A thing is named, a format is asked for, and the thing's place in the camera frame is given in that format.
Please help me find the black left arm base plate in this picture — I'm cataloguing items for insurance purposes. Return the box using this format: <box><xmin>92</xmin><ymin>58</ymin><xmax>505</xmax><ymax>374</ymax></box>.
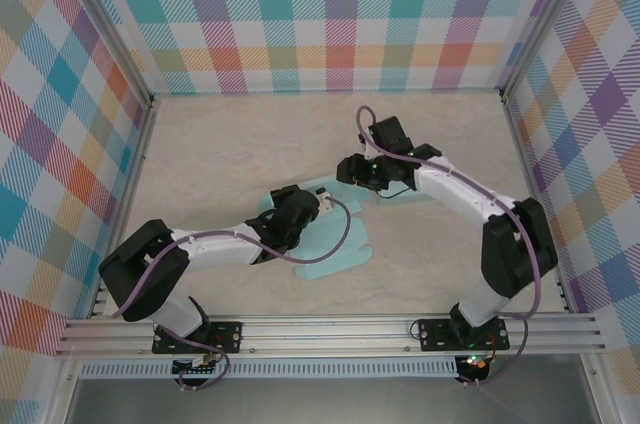
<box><xmin>151</xmin><ymin>319</ymin><xmax>245</xmax><ymax>357</ymax></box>

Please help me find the aluminium side rail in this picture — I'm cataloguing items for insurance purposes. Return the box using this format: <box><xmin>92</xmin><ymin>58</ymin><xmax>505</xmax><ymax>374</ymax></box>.
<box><xmin>499</xmin><ymin>87</ymin><xmax>576</xmax><ymax>316</ymax></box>
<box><xmin>87</xmin><ymin>96</ymin><xmax>160</xmax><ymax>319</ymax></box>

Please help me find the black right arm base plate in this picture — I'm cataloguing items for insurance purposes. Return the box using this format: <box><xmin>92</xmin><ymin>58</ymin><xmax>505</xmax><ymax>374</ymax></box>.
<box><xmin>417</xmin><ymin>316</ymin><xmax>512</xmax><ymax>353</ymax></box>

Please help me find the small circuit board with lights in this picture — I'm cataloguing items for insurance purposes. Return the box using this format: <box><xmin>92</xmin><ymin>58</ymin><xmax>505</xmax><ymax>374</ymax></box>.
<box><xmin>458</xmin><ymin>353</ymin><xmax>490</xmax><ymax>373</ymax></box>

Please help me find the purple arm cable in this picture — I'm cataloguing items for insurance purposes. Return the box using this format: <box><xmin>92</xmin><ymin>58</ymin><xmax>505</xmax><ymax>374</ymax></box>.
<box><xmin>355</xmin><ymin>104</ymin><xmax>545</xmax><ymax>388</ymax></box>
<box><xmin>112</xmin><ymin>196</ymin><xmax>351</xmax><ymax>392</ymax></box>

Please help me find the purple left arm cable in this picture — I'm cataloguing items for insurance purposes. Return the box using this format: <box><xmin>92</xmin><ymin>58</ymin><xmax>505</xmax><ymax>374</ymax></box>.
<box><xmin>112</xmin><ymin>196</ymin><xmax>351</xmax><ymax>392</ymax></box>

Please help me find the white slotted cable duct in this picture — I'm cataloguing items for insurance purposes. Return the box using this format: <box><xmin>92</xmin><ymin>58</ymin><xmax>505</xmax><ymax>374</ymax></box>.
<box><xmin>78</xmin><ymin>361</ymin><xmax>460</xmax><ymax>380</ymax></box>

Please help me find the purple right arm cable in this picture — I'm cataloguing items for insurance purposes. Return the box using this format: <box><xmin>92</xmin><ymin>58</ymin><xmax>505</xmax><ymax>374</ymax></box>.
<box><xmin>355</xmin><ymin>104</ymin><xmax>545</xmax><ymax>388</ymax></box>

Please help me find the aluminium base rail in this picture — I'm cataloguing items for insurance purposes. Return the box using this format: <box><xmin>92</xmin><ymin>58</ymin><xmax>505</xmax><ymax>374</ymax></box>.
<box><xmin>53</xmin><ymin>314</ymin><xmax>607</xmax><ymax>359</ymax></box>

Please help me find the aluminium frame post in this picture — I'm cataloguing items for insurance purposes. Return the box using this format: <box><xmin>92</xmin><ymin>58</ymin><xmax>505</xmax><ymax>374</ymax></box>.
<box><xmin>498</xmin><ymin>0</ymin><xmax>596</xmax><ymax>101</ymax></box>
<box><xmin>47</xmin><ymin>0</ymin><xmax>159</xmax><ymax>110</ymax></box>

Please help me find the grey metal panel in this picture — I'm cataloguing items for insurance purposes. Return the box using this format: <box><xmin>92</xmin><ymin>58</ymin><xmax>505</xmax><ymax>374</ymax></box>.
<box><xmin>63</xmin><ymin>374</ymin><xmax>604</xmax><ymax>424</ymax></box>

